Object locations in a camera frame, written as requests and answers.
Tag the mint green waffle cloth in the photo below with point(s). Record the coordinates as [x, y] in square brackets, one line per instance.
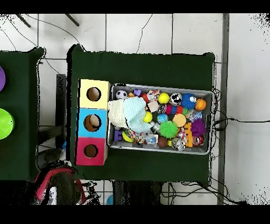
[135, 114]

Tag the cream waffle cloth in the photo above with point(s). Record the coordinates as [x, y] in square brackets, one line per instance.
[116, 114]

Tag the orange round disc toy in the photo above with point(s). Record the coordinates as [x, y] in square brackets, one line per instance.
[179, 120]

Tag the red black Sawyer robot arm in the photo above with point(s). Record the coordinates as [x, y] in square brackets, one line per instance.
[63, 186]

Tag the shallow silver mesh bin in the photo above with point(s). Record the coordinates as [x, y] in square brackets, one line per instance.
[126, 146]

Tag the wooden box with three holes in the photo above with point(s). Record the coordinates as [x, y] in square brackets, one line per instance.
[92, 131]

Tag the small soccer ball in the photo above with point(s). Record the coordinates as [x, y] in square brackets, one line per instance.
[121, 94]

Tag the yellow foam ball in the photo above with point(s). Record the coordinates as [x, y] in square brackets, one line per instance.
[163, 98]

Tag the green puffer ball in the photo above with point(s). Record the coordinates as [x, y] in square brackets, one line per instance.
[168, 129]

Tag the dark green table cloth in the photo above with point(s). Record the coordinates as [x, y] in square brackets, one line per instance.
[137, 67]

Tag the blue puffer ball with eyes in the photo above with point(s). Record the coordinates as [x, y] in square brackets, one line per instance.
[187, 101]

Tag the purple spiky ball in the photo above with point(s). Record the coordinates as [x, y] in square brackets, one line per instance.
[198, 127]

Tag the orange basketball toy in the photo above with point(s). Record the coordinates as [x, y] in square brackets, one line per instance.
[200, 104]

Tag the black upright panel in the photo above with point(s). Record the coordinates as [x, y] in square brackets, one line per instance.
[61, 95]

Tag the grey round floor object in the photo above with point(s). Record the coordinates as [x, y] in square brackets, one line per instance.
[49, 155]

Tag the black stand leg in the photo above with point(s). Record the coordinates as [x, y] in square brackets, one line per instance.
[23, 20]
[72, 20]

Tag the side table with green cloth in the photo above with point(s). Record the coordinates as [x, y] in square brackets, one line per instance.
[21, 95]

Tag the lime green bowl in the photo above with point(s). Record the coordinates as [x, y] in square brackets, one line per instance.
[5, 124]

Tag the purple bowl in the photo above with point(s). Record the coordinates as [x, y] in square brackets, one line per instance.
[1, 79]

